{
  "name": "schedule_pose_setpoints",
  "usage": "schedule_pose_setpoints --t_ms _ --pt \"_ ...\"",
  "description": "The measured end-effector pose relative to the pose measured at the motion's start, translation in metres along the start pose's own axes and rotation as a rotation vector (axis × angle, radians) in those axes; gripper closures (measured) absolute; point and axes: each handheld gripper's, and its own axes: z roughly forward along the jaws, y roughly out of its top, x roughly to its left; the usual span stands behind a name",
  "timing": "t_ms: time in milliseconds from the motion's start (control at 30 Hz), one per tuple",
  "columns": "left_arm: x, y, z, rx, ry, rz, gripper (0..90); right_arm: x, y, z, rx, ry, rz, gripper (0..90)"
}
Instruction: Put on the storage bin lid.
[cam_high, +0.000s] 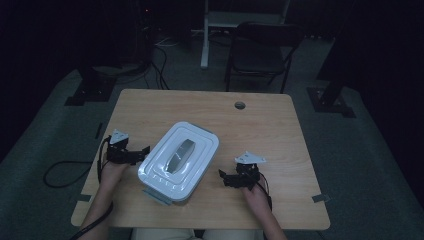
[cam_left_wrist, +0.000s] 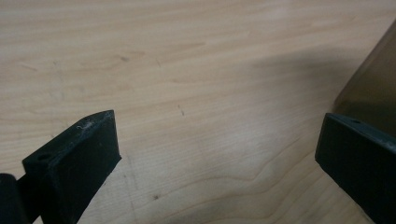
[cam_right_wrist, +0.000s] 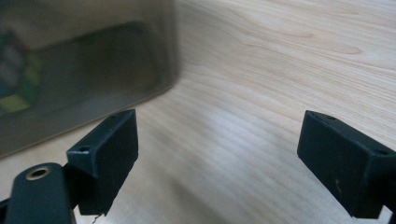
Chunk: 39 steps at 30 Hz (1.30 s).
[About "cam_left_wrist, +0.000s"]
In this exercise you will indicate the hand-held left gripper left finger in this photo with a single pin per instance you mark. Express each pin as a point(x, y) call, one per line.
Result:
point(77, 161)

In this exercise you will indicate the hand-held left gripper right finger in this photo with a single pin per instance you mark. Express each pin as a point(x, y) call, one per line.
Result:
point(358, 161)

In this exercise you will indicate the grey translucent storage box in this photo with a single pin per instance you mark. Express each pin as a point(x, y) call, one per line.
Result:
point(373, 87)

